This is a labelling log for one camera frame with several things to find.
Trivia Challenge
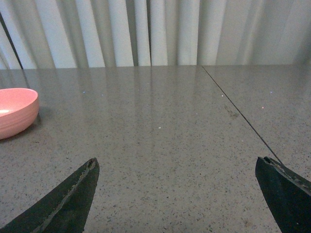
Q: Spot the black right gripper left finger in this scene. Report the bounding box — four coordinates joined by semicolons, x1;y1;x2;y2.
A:
0;158;100;233

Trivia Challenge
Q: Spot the white pleated curtain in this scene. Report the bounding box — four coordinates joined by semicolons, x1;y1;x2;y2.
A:
0;0;311;69

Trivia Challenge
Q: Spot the thin black cable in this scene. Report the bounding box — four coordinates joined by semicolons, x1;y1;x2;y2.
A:
0;12;24;70

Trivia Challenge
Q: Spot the pink bowl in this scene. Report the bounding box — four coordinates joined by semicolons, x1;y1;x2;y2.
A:
0;88;39;139

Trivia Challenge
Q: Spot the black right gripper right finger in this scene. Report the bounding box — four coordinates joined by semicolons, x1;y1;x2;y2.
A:
255;157;311;233

